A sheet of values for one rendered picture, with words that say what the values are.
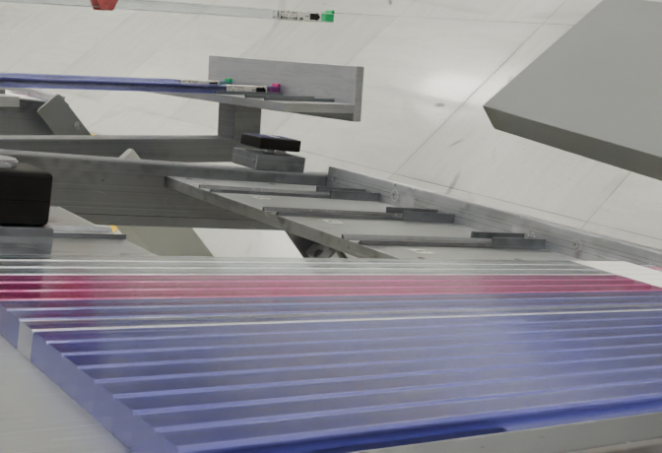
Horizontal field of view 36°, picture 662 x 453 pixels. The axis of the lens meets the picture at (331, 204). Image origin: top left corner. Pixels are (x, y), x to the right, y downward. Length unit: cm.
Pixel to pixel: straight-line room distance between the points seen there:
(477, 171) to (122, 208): 143
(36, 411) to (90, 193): 64
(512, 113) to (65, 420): 100
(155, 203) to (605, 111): 52
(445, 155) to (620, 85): 122
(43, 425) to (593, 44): 109
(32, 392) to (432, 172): 207
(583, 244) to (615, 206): 122
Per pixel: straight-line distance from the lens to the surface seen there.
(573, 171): 217
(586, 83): 126
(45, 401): 34
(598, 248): 82
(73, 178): 95
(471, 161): 235
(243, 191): 92
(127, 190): 97
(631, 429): 36
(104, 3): 108
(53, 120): 171
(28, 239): 54
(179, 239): 125
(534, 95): 128
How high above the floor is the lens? 125
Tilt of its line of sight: 30 degrees down
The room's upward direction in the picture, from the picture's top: 33 degrees counter-clockwise
